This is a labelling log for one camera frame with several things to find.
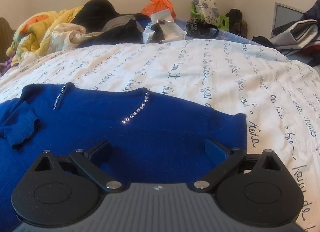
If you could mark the dark clothes heap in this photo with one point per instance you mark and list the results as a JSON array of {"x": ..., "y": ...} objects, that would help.
[{"x": 120, "y": 30}]

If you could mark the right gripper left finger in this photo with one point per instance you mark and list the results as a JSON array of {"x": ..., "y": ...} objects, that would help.
[{"x": 88, "y": 165}]

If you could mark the black fuzzy item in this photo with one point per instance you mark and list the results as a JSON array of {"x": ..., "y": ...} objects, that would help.
[{"x": 199, "y": 28}]

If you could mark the clear plastic bag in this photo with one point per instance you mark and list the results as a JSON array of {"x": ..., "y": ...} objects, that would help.
[{"x": 162, "y": 29}]

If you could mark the green plastic stool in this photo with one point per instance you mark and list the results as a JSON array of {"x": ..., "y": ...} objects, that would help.
[{"x": 224, "y": 21}]

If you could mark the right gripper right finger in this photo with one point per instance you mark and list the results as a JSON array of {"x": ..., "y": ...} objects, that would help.
[{"x": 226, "y": 160}]

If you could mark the blue knit sweater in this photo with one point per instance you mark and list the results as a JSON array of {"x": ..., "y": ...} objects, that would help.
[{"x": 154, "y": 138}]

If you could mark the grey framed panel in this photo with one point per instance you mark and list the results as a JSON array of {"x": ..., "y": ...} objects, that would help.
[{"x": 284, "y": 17}]

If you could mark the white script-print bedspread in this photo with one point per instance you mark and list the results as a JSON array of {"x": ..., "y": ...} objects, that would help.
[{"x": 280, "y": 97}]

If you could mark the orange plastic bag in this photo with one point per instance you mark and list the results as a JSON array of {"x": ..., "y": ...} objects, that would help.
[{"x": 155, "y": 6}]

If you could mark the floral cushion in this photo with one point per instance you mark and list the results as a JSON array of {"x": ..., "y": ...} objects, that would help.
[{"x": 206, "y": 10}]

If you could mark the yellow orange quilt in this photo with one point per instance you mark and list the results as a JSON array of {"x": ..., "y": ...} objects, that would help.
[{"x": 35, "y": 33}]

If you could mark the dark brown backpack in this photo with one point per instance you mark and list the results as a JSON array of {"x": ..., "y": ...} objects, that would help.
[{"x": 236, "y": 24}]

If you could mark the pile of clothes right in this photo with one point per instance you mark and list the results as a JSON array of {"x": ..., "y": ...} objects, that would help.
[{"x": 300, "y": 36}]

